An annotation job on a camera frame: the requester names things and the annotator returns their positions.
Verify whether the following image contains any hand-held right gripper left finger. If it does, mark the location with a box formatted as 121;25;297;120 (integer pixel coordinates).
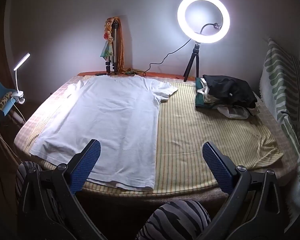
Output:
17;139;108;240

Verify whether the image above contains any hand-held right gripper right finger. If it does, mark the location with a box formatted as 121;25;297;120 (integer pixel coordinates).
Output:
197;141;284;240

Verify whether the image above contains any white t-shirt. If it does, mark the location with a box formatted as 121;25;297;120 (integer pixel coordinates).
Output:
29;75;179;190

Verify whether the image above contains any leopard print cloth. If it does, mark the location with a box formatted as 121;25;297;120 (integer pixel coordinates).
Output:
0;92;13;112

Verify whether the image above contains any yellow striped bed sheet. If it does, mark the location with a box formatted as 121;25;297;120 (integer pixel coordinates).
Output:
13;74;284;195

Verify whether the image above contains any white clip-on desk lamp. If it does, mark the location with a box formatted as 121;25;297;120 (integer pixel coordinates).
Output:
11;52;31;104

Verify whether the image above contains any person's right leg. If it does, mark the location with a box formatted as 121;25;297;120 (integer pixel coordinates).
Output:
136;200;212;240

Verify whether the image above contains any black garment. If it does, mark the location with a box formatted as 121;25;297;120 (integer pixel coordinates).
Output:
202;74;258;108

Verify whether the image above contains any green and white patterned blanket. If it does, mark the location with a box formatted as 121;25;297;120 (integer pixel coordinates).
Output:
260;39;300;225

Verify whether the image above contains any small black tripod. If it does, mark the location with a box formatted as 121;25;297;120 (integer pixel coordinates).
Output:
184;41;203;82

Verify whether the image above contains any colourful printed scarf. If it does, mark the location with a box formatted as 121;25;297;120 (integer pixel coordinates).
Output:
100;17;115;60

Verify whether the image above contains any orange cloth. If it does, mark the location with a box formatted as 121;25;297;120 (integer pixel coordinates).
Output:
112;16;126;72

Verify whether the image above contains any silver folded tripod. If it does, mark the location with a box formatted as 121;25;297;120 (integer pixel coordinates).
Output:
105;21;120;75

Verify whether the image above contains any black gooseneck phone holder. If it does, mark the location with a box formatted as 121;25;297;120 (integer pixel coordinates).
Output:
199;22;222;35

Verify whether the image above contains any black ring light cable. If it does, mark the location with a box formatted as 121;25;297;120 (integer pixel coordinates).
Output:
142;39;192;77

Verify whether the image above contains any white ring light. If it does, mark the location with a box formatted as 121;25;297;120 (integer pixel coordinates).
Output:
177;0;230;43

